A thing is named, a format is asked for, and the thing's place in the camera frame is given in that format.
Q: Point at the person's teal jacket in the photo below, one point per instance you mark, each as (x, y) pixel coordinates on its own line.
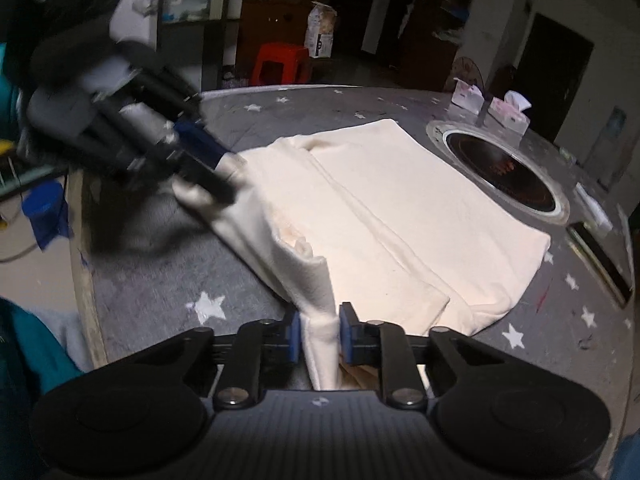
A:
(25, 360)

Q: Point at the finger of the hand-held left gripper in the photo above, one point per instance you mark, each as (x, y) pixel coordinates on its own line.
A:
(200, 142)
(200, 180)

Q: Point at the tall wooden shelf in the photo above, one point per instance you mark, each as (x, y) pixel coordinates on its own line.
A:
(430, 25)

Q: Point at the blue plastic bin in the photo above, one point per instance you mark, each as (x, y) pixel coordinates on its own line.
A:
(47, 210)

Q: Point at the white remote control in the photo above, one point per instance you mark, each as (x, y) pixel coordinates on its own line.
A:
(592, 205)

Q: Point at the black smartphone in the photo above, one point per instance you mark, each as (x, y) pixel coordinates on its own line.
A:
(600, 262)

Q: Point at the blue water bottle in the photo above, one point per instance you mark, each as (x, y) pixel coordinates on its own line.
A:
(616, 122)

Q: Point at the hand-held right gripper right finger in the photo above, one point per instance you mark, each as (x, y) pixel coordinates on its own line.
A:
(347, 335)

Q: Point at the dark wooden door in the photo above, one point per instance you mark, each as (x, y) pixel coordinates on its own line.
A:
(555, 75)

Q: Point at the round black induction cooktop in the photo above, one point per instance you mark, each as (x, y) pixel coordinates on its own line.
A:
(500, 170)

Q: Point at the red plastic stool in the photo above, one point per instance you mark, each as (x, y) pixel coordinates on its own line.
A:
(280, 62)

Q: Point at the grey star-print tablecloth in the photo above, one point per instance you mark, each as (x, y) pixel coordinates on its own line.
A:
(150, 270)

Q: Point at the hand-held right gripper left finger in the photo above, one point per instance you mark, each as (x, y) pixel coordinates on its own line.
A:
(294, 337)

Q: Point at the cream sweatshirt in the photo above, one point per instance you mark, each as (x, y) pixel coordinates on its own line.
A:
(400, 200)

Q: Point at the pink white tissue box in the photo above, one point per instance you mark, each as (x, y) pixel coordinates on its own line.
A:
(468, 97)

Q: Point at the white paper bag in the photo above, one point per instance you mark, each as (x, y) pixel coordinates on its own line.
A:
(320, 30)

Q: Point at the pink tissue box with tissue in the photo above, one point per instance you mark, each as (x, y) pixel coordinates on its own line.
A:
(510, 117)

